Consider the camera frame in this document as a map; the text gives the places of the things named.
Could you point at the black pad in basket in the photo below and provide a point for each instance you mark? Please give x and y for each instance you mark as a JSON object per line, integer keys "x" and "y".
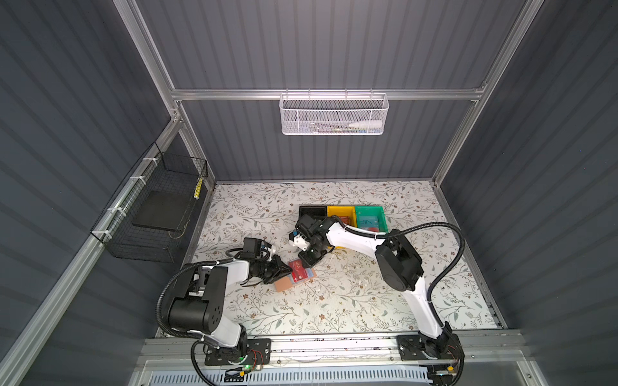
{"x": 162, "y": 211}

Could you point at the green plastic bin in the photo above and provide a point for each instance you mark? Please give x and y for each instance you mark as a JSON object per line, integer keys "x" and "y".
{"x": 371, "y": 218}

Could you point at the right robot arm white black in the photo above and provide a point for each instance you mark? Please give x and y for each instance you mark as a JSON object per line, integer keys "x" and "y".
{"x": 400, "y": 264}

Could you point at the white wire basket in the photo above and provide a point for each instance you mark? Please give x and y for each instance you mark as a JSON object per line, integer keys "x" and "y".
{"x": 329, "y": 114}

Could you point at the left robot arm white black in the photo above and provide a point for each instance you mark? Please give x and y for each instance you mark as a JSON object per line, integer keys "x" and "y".
{"x": 191, "y": 304}

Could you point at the black wire basket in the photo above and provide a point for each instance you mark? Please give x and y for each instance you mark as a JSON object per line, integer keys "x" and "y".
{"x": 163, "y": 171}

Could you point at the red VIP card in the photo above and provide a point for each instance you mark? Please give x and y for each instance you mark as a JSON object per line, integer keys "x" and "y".
{"x": 299, "y": 273}

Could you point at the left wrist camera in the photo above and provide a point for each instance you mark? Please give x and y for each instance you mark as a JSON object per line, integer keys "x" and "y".
{"x": 255, "y": 249}

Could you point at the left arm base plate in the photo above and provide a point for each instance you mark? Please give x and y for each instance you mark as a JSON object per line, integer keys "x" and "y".
{"x": 247, "y": 352}

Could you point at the black plastic bin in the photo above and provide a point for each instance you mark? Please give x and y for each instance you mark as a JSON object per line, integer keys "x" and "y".
{"x": 312, "y": 214}

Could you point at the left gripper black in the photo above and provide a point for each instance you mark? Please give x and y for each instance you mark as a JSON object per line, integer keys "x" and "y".
{"x": 275, "y": 267}

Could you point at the white marker in basket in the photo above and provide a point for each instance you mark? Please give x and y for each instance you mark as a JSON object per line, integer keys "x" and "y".
{"x": 367, "y": 125}

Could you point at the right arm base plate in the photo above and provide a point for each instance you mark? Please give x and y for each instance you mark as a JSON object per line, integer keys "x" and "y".
{"x": 419, "y": 347}

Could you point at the yellow plastic bin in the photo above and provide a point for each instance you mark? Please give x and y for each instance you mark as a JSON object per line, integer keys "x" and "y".
{"x": 342, "y": 214}

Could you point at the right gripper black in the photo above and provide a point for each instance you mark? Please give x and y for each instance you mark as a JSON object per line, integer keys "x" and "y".
{"x": 313, "y": 252}

